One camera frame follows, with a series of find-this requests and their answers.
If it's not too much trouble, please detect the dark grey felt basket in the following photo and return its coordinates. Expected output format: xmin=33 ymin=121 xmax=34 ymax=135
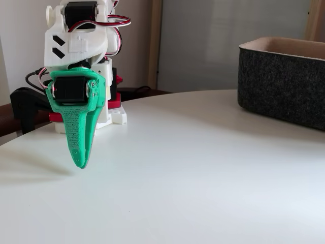
xmin=238 ymin=36 xmax=325 ymax=132

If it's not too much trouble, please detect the black and red clamp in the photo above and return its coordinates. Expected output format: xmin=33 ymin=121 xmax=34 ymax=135
xmin=109 ymin=67 xmax=123 ymax=109
xmin=9 ymin=87 xmax=64 ymax=135

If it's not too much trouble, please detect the black USB cable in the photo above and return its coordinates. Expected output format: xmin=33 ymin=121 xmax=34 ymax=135
xmin=24 ymin=68 xmax=50 ymax=93

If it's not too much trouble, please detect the thin black cable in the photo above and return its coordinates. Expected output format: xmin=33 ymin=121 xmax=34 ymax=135
xmin=136 ymin=85 xmax=153 ymax=96

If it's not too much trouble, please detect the beige wooden door frame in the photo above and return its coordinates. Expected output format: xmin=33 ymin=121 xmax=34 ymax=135
xmin=146 ymin=0 xmax=163 ymax=90

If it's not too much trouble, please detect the light wooden post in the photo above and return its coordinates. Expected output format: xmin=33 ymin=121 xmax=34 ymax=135
xmin=304 ymin=0 xmax=325 ymax=43

